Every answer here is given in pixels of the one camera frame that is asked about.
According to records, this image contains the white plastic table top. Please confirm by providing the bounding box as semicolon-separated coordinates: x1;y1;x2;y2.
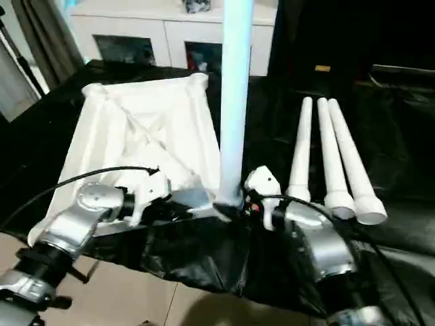
27;73;239;248

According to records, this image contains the black and white stand pole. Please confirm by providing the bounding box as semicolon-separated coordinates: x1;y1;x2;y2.
0;10;46;98

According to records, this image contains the black folding table frame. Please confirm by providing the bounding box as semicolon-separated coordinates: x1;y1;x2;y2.
71;263;100;283

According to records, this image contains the long black bar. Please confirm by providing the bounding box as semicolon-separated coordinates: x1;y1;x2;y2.
372;63;435;73

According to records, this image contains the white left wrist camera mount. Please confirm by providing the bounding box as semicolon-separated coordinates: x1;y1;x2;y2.
127;175;173;228

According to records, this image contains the white cabinet with glass doors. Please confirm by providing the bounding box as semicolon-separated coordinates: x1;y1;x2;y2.
69;0;278;77

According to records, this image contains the grey speckled ornament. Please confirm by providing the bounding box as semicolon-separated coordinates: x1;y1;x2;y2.
181;0;214;14

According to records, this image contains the black mat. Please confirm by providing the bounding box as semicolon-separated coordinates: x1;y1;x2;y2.
0;58;435;326

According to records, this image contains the white plastic table leg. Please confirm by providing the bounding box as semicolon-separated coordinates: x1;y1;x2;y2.
285;97;313;204
317;97;356;218
217;0;255;209
328;98;388;225

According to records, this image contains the grey curtain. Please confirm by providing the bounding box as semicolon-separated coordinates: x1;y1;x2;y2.
12;0;85;86

